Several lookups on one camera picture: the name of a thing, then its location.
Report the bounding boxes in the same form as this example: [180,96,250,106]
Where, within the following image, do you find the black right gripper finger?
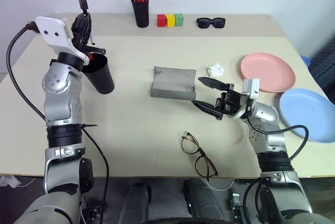
[197,76,228,92]
[191,99,224,121]

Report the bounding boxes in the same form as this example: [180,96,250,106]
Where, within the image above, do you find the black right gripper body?
[215,83,248,117]

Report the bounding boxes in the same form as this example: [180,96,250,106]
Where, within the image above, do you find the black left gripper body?
[70,14,91,53]

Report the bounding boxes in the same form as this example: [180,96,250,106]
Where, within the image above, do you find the black and white marker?
[77,0,96,46]

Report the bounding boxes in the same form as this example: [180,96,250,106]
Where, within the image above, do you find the plain black cup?
[82,53,116,95]

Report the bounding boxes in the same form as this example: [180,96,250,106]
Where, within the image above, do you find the grey glasses case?
[150,65,197,101]

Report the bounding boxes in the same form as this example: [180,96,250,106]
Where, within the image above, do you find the tortoiseshell glasses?
[181,131,219,178]

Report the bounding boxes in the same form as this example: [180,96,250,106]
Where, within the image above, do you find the crumpled white paper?
[207,62,225,79]

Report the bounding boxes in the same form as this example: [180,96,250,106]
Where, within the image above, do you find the pink plate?
[240,52,297,94]

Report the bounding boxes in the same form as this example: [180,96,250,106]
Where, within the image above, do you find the ribbed black pen holder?
[130,0,151,29]

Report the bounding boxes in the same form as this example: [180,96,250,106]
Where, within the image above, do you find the black sunglasses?
[196,17,227,30]

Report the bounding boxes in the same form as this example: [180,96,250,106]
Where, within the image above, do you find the red block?
[157,14,168,28]

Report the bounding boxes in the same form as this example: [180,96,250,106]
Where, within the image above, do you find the blue plate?
[277,88,335,144]

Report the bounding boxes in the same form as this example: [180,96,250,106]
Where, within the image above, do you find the blue round object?
[300,54,312,67]

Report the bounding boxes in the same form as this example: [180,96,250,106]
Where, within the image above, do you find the dark ribbed object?
[308,37,335,81]

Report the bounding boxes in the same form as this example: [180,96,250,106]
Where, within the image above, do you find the white power strip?
[0,175,22,189]

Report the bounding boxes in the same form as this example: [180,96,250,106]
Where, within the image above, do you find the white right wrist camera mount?
[240,78,261,117]

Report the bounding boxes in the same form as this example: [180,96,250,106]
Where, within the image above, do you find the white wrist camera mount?
[35,16,92,65]
[240,78,261,117]

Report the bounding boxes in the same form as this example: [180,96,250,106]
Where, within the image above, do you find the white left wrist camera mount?
[35,16,92,65]

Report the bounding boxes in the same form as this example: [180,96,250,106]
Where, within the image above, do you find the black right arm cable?
[245,116,310,224]

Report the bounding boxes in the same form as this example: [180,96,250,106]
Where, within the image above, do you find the white floor cable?
[206,177,236,191]

